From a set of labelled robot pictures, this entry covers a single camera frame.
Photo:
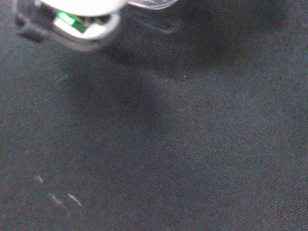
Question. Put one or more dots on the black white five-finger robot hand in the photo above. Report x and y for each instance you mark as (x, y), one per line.
(79, 14)

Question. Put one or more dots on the black bench cloth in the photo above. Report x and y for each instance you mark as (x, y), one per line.
(168, 132)

